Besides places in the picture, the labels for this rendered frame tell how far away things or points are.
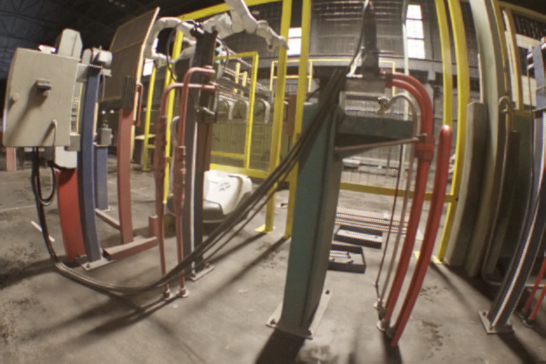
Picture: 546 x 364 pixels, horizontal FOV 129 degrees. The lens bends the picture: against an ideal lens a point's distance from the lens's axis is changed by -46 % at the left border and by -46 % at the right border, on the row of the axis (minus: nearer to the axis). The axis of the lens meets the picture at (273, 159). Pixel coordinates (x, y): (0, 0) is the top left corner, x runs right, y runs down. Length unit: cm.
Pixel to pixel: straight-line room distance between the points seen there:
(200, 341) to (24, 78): 114
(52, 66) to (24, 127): 26
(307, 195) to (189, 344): 63
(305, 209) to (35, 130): 105
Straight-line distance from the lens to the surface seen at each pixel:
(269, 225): 178
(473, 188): 162
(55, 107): 113
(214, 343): 89
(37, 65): 113
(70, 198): 133
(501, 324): 127
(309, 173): 71
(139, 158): 505
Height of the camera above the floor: 67
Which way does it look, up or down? 5 degrees down
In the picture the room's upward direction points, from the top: 5 degrees clockwise
